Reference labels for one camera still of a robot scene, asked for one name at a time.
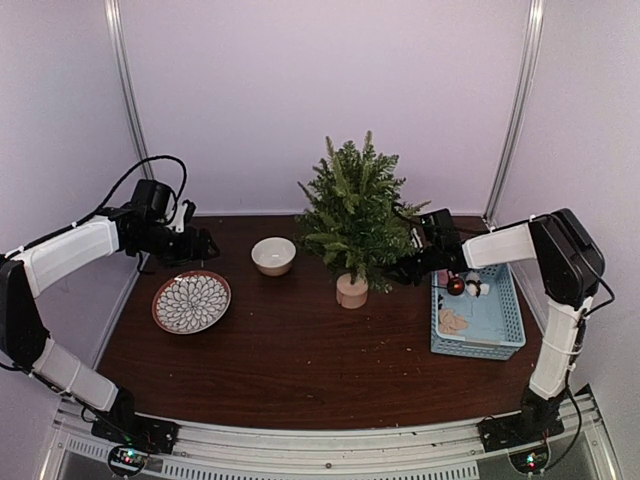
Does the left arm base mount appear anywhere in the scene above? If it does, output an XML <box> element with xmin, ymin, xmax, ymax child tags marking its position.
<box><xmin>88</xmin><ymin>388</ymin><xmax>179</xmax><ymax>454</ymax></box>

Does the white ceramic bowl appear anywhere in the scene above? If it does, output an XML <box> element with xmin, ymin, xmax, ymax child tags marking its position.
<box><xmin>251</xmin><ymin>237</ymin><xmax>297</xmax><ymax>277</ymax></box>

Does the white cotton ornament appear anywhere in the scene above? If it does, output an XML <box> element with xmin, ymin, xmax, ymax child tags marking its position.
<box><xmin>465</xmin><ymin>272</ymin><xmax>491</xmax><ymax>298</ymax></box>

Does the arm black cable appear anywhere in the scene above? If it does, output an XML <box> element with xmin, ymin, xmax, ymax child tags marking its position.
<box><xmin>544</xmin><ymin>272</ymin><xmax>616</xmax><ymax>471</ymax></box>
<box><xmin>97</xmin><ymin>155</ymin><xmax>189</xmax><ymax>216</ymax></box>

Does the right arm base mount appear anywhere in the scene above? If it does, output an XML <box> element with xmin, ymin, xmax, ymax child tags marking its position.
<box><xmin>477</xmin><ymin>401</ymin><xmax>565</xmax><ymax>452</ymax></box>

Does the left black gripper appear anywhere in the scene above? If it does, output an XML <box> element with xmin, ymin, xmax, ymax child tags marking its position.
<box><xmin>133</xmin><ymin>222</ymin><xmax>220</xmax><ymax>269</ymax></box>

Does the aluminium corner post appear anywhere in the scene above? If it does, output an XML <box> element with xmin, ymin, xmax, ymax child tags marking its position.
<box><xmin>483</xmin><ymin>0</ymin><xmax>546</xmax><ymax>226</ymax></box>
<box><xmin>104</xmin><ymin>0</ymin><xmax>148</xmax><ymax>160</ymax></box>

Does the beige bow ornament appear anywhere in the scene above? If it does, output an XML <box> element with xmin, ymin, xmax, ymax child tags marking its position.
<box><xmin>438</xmin><ymin>308</ymin><xmax>469</xmax><ymax>335</ymax></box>

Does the small green christmas tree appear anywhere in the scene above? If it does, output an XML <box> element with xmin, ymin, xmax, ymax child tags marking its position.
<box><xmin>296</xmin><ymin>131</ymin><xmax>430</xmax><ymax>310</ymax></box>

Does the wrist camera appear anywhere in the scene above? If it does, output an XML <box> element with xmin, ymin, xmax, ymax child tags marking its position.
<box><xmin>419</xmin><ymin>208</ymin><xmax>460</xmax><ymax>249</ymax></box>
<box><xmin>168</xmin><ymin>200</ymin><xmax>196</xmax><ymax>233</ymax></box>

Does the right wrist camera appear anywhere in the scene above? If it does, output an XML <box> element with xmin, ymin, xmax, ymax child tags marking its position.
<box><xmin>419</xmin><ymin>208</ymin><xmax>460</xmax><ymax>249</ymax></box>

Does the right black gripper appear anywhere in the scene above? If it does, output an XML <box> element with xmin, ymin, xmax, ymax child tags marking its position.
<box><xmin>374</xmin><ymin>239</ymin><xmax>441</xmax><ymax>286</ymax></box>

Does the light blue plastic basket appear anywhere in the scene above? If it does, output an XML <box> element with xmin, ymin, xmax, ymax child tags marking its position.
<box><xmin>431</xmin><ymin>264</ymin><xmax>526</xmax><ymax>361</ymax></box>

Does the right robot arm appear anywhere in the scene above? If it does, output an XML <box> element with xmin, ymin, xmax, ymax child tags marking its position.
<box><xmin>382</xmin><ymin>208</ymin><xmax>605</xmax><ymax>442</ymax></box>

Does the left aluminium corner post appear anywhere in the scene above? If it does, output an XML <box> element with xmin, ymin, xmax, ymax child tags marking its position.
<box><xmin>104</xmin><ymin>0</ymin><xmax>148</xmax><ymax>160</ymax></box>

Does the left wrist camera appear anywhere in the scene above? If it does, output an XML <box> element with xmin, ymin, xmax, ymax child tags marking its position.
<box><xmin>168</xmin><ymin>200</ymin><xmax>196</xmax><ymax>233</ymax></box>

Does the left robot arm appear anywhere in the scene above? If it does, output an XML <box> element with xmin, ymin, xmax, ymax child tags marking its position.
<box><xmin>1</xmin><ymin>180</ymin><xmax>220</xmax><ymax>444</ymax></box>

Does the right aluminium corner post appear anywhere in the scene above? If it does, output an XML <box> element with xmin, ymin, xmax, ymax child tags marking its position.
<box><xmin>483</xmin><ymin>0</ymin><xmax>546</xmax><ymax>226</ymax></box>

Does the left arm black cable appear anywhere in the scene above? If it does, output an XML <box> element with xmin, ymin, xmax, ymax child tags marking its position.
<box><xmin>97</xmin><ymin>155</ymin><xmax>189</xmax><ymax>216</ymax></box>

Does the red bauble ornament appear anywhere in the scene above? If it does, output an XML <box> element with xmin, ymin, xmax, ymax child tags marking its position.
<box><xmin>446</xmin><ymin>277</ymin><xmax>466</xmax><ymax>296</ymax></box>

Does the patterned ceramic plate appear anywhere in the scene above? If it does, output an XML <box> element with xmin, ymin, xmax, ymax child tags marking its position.
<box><xmin>151</xmin><ymin>270</ymin><xmax>232</xmax><ymax>335</ymax></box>

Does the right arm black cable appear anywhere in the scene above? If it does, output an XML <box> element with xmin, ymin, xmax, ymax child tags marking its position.
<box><xmin>544</xmin><ymin>272</ymin><xmax>616</xmax><ymax>471</ymax></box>

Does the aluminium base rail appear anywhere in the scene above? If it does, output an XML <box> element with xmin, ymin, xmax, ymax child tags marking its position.
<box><xmin>42</xmin><ymin>384</ymin><xmax>621</xmax><ymax>480</ymax></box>

